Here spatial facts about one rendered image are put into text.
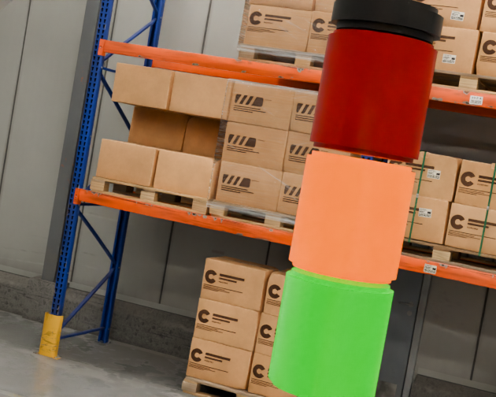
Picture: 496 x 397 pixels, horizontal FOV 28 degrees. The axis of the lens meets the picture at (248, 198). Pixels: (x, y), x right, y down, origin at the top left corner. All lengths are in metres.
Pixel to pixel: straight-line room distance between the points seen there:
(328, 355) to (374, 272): 0.04
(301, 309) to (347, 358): 0.03
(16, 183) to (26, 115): 0.78
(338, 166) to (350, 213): 0.02
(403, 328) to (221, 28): 3.56
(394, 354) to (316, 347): 9.22
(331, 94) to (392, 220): 0.06
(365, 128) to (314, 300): 0.08
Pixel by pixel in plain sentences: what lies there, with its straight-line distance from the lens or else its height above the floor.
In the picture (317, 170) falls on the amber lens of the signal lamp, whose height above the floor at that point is 2.26.
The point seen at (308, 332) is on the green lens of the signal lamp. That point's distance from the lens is 0.44.
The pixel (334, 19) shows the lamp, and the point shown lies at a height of 2.33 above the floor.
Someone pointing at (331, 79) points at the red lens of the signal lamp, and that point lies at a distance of 0.44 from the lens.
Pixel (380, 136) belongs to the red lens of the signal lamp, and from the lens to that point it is 0.43.
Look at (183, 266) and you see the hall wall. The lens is 10.38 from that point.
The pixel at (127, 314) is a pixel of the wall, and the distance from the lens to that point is 10.56.
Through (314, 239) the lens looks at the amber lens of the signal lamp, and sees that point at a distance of 0.44.
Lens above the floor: 2.27
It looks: 3 degrees down
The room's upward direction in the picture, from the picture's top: 10 degrees clockwise
